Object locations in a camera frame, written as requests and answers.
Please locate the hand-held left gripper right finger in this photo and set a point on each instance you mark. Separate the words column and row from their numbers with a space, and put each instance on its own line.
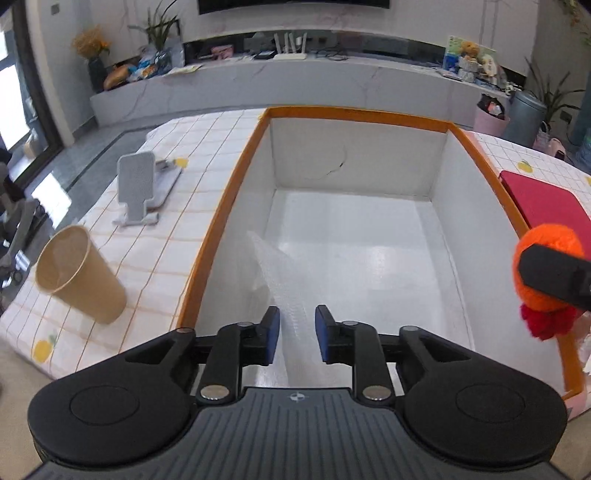
column 322, row 335

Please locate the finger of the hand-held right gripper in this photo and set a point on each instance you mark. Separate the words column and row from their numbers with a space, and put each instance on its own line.
column 549, row 273

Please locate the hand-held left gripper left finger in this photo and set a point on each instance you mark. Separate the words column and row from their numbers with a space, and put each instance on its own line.
column 273, row 333

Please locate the orange knitted toy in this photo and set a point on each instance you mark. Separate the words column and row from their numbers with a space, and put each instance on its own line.
column 549, row 234

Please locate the orange-rimmed storage box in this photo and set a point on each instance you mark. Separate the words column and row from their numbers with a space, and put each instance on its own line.
column 369, row 258

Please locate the red notebook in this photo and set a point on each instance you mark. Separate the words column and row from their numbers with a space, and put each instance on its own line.
column 549, row 203

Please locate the checked tablecloth with lemons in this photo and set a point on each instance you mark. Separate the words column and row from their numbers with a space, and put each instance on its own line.
column 152, row 258

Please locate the grey trash bin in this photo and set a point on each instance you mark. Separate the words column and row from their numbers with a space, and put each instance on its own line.
column 524, row 117

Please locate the pink trash bin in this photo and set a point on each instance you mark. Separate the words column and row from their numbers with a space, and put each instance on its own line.
column 491, row 121

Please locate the potted leafy plant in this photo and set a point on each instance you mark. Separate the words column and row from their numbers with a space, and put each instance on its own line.
column 554, row 99

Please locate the brown paper cup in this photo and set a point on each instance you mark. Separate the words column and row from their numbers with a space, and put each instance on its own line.
column 78, row 277

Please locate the grey phone stand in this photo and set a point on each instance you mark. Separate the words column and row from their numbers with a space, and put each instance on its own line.
column 136, row 177

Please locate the small plush bear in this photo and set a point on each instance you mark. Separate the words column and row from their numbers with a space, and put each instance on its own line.
column 470, row 57

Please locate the colourful picture card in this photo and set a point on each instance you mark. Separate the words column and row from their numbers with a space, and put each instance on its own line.
column 455, row 50

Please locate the marble television console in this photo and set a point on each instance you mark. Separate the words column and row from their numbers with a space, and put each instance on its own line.
column 286, row 85

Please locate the small black box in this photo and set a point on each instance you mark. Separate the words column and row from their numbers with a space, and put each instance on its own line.
column 265, row 55

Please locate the yellow papers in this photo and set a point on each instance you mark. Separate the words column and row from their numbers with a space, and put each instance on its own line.
column 182, row 70

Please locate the white router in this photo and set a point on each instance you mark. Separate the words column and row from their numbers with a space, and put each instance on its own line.
column 290, row 55

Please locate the pink card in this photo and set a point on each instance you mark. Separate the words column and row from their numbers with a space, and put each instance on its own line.
column 222, row 50

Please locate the pile of snack packets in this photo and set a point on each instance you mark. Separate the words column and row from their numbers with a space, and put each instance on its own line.
column 147, row 67

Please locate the brown bread-shaped cushion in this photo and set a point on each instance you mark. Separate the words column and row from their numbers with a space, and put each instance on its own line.
column 116, row 77

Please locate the dark vase with dried flowers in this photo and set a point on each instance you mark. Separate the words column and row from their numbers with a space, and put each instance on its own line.
column 94, row 69

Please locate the green plant in glass vase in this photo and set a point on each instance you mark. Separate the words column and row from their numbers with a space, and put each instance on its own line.
column 159, row 34

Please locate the black wall television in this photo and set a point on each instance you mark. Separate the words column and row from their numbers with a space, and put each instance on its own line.
column 295, row 5

